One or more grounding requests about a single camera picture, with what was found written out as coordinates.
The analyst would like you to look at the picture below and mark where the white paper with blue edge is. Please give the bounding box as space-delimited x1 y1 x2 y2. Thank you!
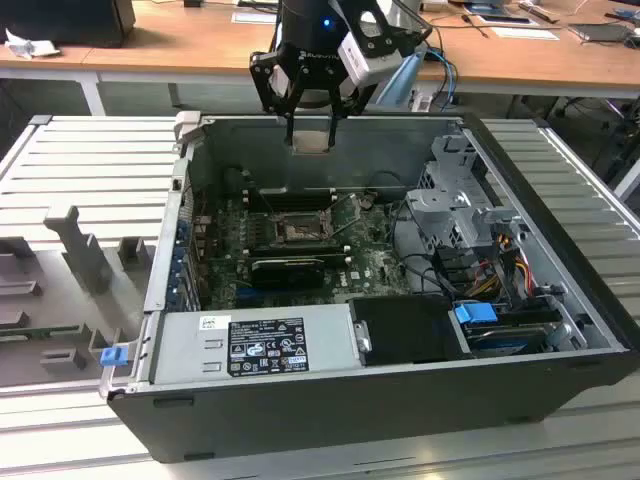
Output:
231 9 279 25

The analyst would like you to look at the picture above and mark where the grey notebook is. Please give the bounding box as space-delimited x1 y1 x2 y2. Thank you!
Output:
568 22 632 44

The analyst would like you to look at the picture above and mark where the silver metal drive cage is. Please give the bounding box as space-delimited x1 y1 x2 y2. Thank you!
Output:
403 132 532 262

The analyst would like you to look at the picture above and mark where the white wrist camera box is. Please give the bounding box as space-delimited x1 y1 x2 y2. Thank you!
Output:
336 33 402 87

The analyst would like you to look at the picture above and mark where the grey case handle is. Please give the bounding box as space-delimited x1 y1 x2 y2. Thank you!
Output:
173 110 202 147

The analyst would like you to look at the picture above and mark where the crumpled white paper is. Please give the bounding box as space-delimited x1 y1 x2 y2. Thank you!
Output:
4 27 62 61

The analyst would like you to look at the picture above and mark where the CPU socket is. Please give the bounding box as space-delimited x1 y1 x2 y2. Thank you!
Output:
272 209 335 246

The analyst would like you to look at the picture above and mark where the black graphics card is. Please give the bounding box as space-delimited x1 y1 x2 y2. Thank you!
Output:
249 257 324 290

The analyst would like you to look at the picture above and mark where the black plastic shroud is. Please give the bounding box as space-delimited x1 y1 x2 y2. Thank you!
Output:
347 294 474 367

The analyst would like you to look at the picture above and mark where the yellow red wire bundle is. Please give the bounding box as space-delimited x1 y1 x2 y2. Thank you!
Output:
464 234 532 301

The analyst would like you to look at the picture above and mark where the blue cable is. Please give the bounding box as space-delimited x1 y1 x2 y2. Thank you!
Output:
424 47 460 107

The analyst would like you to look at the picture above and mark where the white power adapter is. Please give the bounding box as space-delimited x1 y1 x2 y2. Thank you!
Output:
408 88 434 113

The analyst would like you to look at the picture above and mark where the black RAM slot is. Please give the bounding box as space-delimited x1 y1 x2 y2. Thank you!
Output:
248 251 352 267
259 187 335 202
264 198 332 211
247 242 342 257

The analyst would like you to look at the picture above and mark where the grey parts rack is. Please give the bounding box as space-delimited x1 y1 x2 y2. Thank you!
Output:
0 204 152 387

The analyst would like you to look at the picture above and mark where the green RAM stick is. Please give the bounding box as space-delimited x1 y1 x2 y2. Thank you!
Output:
0 324 82 342

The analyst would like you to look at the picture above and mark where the grey power supply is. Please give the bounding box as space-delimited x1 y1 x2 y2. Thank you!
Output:
152 303 362 385

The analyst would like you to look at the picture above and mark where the white paper sheet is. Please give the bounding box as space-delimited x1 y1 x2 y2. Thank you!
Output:
490 25 562 42

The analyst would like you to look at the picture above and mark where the black internal cable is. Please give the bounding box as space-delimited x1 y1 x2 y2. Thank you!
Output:
392 198 452 297

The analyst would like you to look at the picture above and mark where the black computer box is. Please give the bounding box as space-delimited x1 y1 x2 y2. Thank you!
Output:
0 0 137 49

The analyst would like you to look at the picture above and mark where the green motherboard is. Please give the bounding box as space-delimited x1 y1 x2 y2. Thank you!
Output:
192 192 416 311

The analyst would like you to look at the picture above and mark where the white tablet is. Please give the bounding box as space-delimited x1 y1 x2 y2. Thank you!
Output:
473 13 532 27

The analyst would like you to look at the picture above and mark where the silver CPU plate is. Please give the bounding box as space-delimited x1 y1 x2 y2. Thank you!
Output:
291 130 331 154

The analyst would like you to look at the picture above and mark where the black PC case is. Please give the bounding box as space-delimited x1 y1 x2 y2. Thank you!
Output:
97 110 640 464

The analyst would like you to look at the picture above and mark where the metal socket cover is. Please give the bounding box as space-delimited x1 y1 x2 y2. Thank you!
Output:
327 191 365 239

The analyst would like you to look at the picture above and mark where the blue case latch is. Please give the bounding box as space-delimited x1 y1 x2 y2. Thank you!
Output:
99 346 127 369

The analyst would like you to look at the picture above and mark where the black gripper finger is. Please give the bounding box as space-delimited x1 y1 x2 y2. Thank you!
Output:
326 82 380 152
249 51 298 148

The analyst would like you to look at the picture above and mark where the hard disk in blue carrier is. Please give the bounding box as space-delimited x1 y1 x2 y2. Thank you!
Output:
447 302 547 359

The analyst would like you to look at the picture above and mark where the long wooden desk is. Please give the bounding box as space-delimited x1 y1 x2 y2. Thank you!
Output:
82 0 640 117

